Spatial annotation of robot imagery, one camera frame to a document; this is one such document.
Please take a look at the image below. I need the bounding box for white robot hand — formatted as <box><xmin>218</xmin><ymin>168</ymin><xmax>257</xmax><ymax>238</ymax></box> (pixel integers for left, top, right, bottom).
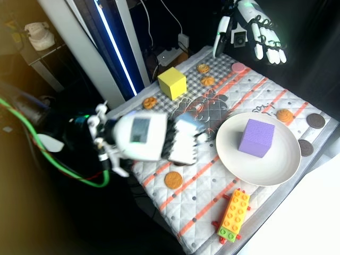
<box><xmin>111</xmin><ymin>111</ymin><xmax>209</xmax><ymax>166</ymax></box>
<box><xmin>213</xmin><ymin>0</ymin><xmax>288</xmax><ymax>65</ymax></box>

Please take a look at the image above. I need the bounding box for light blue foam cube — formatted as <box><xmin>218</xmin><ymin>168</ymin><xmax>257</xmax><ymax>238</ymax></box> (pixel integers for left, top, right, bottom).
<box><xmin>174</xmin><ymin>111</ymin><xmax>206</xmax><ymax>133</ymax></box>

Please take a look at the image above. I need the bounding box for purple foam cube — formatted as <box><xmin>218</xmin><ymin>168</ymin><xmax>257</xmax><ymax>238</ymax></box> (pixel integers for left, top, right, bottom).
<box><xmin>238</xmin><ymin>118</ymin><xmax>275</xmax><ymax>159</ymax></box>

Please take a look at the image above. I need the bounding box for yellow foam cube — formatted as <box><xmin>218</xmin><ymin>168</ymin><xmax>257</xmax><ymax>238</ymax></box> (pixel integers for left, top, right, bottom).
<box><xmin>157</xmin><ymin>66</ymin><xmax>188</xmax><ymax>101</ymax></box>

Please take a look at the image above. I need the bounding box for cream round plate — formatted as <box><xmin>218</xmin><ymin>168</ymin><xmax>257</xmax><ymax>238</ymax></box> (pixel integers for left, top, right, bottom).
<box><xmin>215</xmin><ymin>112</ymin><xmax>302</xmax><ymax>187</ymax></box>

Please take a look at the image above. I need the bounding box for flat round orange toy cookie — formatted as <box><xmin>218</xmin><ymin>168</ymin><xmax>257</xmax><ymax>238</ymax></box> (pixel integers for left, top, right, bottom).
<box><xmin>164</xmin><ymin>171</ymin><xmax>183</xmax><ymax>190</ymax></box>

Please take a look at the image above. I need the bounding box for white plug adapter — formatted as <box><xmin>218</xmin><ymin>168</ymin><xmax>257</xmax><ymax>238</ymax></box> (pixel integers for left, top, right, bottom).
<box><xmin>177</xmin><ymin>33</ymin><xmax>190</xmax><ymax>50</ymax></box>

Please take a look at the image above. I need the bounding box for grey quilt with bear print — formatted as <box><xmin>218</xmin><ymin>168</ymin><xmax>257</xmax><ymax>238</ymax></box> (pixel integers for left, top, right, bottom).
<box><xmin>106</xmin><ymin>45</ymin><xmax>337</xmax><ymax>255</ymax></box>

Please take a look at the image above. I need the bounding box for white power strip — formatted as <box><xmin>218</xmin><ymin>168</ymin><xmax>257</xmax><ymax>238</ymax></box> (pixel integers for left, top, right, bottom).
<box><xmin>156</xmin><ymin>49</ymin><xmax>182</xmax><ymax>66</ymax></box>

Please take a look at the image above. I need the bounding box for blue lit panel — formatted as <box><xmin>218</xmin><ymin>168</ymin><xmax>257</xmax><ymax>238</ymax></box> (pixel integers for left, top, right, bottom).
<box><xmin>71</xmin><ymin>0</ymin><xmax>151</xmax><ymax>98</ymax></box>

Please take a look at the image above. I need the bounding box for white pillar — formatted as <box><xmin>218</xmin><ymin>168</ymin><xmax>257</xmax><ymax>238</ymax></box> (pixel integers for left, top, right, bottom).
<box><xmin>37</xmin><ymin>0</ymin><xmax>126</xmax><ymax>109</ymax></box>

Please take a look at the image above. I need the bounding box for orange and green brick toy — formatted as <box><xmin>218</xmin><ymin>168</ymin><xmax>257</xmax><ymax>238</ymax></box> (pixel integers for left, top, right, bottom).
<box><xmin>211</xmin><ymin>188</ymin><xmax>252</xmax><ymax>244</ymax></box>

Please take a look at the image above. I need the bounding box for grey shelf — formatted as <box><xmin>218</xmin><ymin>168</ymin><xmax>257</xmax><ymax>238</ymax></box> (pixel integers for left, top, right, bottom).
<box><xmin>15</xmin><ymin>42</ymin><xmax>69</xmax><ymax>92</ymax></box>

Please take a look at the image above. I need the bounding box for dark brown round toy cookie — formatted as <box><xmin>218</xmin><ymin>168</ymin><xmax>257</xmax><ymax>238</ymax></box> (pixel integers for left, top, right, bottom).
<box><xmin>297</xmin><ymin>139</ymin><xmax>315</xmax><ymax>157</ymax></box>
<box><xmin>306</xmin><ymin>113</ymin><xmax>326</xmax><ymax>129</ymax></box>

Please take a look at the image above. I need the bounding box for crumpled white cloth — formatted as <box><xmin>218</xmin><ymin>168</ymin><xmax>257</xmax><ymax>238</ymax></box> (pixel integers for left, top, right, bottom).
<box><xmin>24</xmin><ymin>22</ymin><xmax>56</xmax><ymax>52</ymax></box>

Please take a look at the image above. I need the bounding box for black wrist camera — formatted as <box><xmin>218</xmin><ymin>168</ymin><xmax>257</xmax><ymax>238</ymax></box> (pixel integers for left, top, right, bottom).
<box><xmin>231</xmin><ymin>28</ymin><xmax>249</xmax><ymax>49</ymax></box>

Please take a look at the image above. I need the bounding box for white cable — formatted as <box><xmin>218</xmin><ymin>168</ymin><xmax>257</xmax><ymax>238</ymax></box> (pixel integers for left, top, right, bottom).
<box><xmin>139</xmin><ymin>0</ymin><xmax>155</xmax><ymax>48</ymax></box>
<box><xmin>156</xmin><ymin>0</ymin><xmax>184</xmax><ymax>35</ymax></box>

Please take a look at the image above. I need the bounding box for green cable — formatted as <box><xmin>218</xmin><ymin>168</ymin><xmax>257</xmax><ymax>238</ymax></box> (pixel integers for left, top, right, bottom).
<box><xmin>0</xmin><ymin>97</ymin><xmax>111</xmax><ymax>188</ymax></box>

